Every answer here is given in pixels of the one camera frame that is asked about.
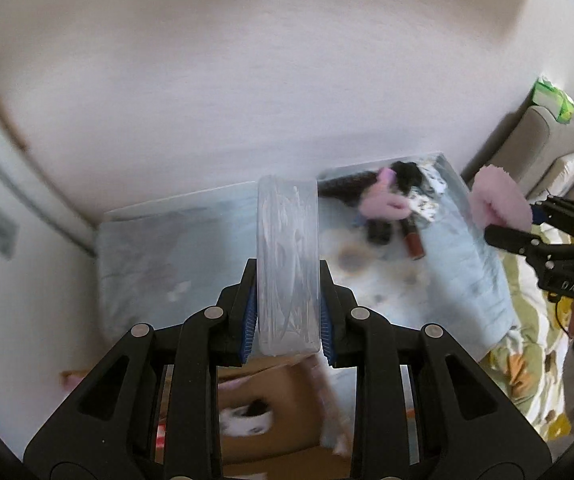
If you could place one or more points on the light blue desktop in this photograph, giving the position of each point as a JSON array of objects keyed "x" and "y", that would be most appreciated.
[{"x": 192, "y": 240}]

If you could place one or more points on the pink fluffy scrunchie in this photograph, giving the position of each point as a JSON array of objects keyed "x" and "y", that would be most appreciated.
[{"x": 384, "y": 205}]

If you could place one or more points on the white pillow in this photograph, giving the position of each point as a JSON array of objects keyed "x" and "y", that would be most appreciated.
[{"x": 562, "y": 170}]

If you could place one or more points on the black and white patterned item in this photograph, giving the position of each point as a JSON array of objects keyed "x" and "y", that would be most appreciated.
[{"x": 247, "y": 420}]

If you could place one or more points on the small black object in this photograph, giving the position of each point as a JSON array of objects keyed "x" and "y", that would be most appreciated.
[{"x": 379, "y": 232}]

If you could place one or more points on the red lipstick tube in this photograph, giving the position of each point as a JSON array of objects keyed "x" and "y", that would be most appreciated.
[{"x": 413, "y": 240}]

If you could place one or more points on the black hairbrush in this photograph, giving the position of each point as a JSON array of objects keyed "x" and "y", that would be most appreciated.
[{"x": 342, "y": 187}]

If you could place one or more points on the clear plastic container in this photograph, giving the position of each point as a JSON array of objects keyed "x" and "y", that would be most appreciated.
[{"x": 287, "y": 260}]

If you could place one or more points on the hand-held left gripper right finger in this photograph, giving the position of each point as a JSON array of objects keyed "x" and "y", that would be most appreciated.
[{"x": 326, "y": 332}]

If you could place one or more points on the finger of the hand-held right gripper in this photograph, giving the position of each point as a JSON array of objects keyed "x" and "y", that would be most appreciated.
[
  {"x": 512, "y": 240},
  {"x": 562, "y": 215}
]

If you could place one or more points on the green wipes packet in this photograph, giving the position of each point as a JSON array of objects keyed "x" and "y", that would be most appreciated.
[{"x": 554, "y": 100}]

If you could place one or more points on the pink fluffy hair band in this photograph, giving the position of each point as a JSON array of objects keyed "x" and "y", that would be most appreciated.
[{"x": 497, "y": 200}]

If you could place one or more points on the brown cardboard box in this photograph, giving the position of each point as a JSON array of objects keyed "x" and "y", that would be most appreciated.
[{"x": 292, "y": 400}]

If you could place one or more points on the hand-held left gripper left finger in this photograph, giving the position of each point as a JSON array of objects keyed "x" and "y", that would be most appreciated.
[{"x": 248, "y": 322}]

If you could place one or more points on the white door frame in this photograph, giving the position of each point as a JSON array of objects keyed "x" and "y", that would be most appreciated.
[{"x": 22, "y": 160}]

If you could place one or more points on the white spotted plush toy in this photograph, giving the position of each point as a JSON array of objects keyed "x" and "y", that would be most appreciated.
[{"x": 362, "y": 265}]

